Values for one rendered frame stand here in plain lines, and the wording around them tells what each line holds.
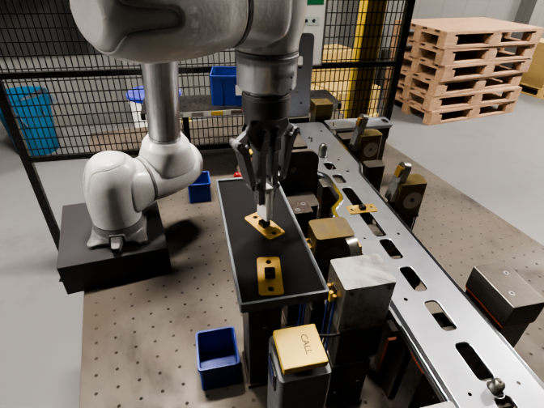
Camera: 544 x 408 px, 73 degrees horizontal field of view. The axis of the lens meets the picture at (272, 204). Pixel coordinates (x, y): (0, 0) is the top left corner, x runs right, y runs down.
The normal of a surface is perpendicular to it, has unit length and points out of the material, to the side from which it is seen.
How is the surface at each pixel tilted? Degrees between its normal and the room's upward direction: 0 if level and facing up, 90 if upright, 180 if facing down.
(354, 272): 0
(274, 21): 100
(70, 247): 4
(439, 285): 0
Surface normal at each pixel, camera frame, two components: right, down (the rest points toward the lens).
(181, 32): 0.61, 0.67
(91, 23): -0.59, 0.44
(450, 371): 0.02, -0.83
